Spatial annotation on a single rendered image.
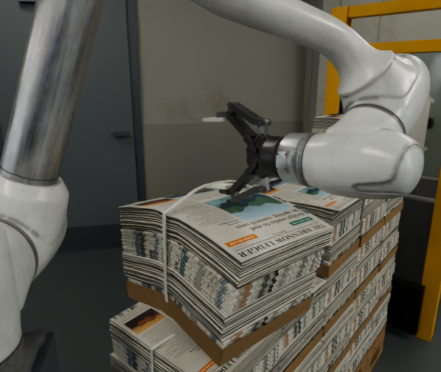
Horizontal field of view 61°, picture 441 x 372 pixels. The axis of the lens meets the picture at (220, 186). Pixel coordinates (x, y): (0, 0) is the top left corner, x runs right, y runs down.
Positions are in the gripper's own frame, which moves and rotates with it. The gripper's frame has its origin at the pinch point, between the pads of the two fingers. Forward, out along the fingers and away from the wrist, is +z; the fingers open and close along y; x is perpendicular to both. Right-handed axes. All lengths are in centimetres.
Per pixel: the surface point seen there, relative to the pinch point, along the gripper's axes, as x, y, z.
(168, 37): 135, -68, 201
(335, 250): 51, 38, -1
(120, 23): 101, -76, 215
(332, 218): 47, 25, -2
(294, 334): 28, 56, -2
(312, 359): 41, 73, 1
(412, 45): 156, -37, 19
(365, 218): 79, 34, 3
